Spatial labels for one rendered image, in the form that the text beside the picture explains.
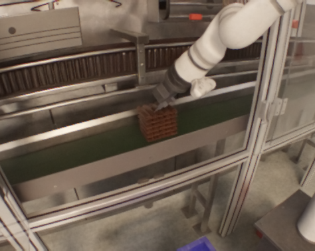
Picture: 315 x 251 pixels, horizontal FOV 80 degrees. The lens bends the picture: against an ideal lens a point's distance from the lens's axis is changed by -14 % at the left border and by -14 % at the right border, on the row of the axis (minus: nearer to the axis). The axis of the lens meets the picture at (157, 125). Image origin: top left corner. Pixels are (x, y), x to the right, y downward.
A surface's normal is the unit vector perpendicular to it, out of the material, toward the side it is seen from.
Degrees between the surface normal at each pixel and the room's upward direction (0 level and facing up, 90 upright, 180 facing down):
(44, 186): 90
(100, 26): 90
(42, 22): 90
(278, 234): 0
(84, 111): 90
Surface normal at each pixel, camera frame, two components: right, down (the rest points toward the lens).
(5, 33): 0.41, 0.46
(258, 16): -0.21, 0.64
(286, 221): -0.02, -0.86
